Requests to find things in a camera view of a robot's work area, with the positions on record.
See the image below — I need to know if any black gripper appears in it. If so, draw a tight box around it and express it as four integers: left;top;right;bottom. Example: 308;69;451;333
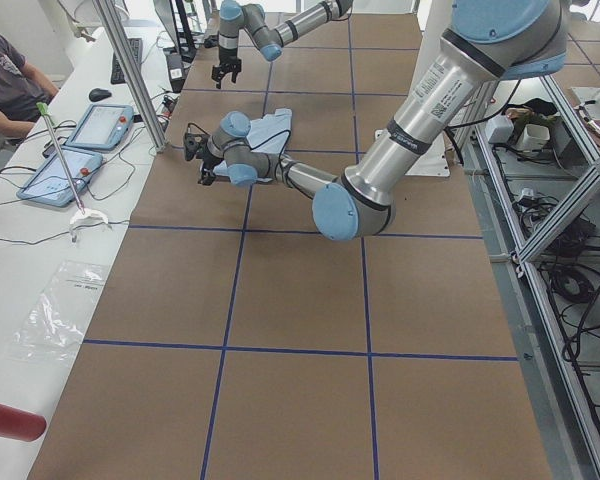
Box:
211;47;242;89
198;150;221;186

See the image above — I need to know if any light blue button-up shirt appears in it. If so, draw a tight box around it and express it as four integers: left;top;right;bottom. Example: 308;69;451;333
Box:
210;108;293;187

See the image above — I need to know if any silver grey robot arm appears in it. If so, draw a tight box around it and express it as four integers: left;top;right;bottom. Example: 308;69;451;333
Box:
211;0;353;89
198;0;571;241

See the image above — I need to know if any black computer keyboard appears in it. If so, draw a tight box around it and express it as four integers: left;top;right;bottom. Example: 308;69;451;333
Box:
109;37;144;85

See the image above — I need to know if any upper blue teach pendant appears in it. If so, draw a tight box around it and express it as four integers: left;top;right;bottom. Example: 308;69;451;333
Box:
65;103;134;152

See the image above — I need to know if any blue teach pendant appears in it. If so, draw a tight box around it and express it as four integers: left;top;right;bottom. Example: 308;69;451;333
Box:
16;147;103;207
65;103;134;152

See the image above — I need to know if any black computer mouse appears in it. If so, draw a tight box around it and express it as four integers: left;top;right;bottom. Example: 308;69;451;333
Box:
88;88;112;102

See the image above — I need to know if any lower blue teach pendant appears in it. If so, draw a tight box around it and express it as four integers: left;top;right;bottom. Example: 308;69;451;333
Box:
16;147;103;207

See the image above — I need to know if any seated person grey shirt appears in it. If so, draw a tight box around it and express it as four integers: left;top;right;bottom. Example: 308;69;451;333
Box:
0;34;59;140

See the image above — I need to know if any clear plastic bag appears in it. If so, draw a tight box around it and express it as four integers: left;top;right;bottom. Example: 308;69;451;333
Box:
6;260;111;365

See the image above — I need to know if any red water bottle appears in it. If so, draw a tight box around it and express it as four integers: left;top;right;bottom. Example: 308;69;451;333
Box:
0;403;47;442

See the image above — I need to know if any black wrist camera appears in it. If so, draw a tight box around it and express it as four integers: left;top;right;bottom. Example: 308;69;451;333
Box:
183;132;209;162

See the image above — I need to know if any aluminium frame post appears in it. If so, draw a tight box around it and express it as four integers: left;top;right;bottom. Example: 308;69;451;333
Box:
92;0;166;153

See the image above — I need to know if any white camera mast base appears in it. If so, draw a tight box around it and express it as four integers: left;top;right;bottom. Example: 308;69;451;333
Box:
360;1;473;186

